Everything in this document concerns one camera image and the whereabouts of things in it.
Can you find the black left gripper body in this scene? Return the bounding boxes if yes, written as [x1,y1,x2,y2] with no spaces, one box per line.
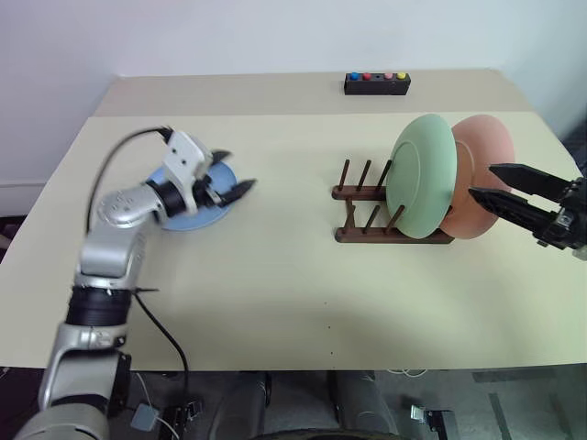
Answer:
[192,155,227,209]

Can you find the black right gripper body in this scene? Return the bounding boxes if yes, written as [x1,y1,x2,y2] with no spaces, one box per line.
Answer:
[533,175,587,251]

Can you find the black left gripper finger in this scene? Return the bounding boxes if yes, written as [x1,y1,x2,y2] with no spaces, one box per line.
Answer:
[219,178,258,208]
[208,148,236,167]

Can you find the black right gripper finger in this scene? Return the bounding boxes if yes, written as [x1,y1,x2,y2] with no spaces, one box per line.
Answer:
[488,162,575,200]
[468,186,560,237]

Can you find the pink plastic plate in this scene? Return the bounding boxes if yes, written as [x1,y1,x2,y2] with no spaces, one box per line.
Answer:
[438,114,516,241]

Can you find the light green plastic plate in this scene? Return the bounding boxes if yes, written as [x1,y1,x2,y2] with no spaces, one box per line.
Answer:
[384,114,460,240]

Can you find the brown wooden dish rack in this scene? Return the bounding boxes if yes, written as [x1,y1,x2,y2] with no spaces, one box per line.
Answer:
[331,158,457,246]

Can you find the light blue plastic plate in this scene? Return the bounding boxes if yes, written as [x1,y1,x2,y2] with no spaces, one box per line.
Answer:
[149,159,238,233]

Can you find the black button box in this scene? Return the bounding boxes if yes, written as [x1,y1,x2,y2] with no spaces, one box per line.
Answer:
[343,71,411,97]

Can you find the dark grey rounded shape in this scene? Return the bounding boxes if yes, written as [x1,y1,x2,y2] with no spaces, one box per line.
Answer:
[213,369,279,440]
[327,368,403,440]

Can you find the black clamp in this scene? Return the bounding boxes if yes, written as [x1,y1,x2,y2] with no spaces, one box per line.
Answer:
[163,397,205,424]

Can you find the small grey box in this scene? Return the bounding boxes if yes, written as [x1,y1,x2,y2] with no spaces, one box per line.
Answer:
[131,402,160,431]

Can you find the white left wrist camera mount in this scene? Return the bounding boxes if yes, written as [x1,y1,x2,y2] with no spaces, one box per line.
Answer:
[161,130,214,216]

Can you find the thin white cable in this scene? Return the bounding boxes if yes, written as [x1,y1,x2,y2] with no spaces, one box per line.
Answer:
[386,365,431,380]

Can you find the silver metal bracket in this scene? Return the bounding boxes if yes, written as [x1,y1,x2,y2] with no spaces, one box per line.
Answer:
[409,402,454,435]

